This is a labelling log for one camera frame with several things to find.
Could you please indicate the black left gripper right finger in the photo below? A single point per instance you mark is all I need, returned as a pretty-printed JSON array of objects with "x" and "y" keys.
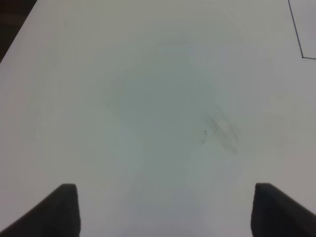
[{"x": 275, "y": 214}]

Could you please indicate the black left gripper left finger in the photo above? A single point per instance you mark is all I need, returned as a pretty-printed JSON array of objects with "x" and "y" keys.
[{"x": 55, "y": 216}]

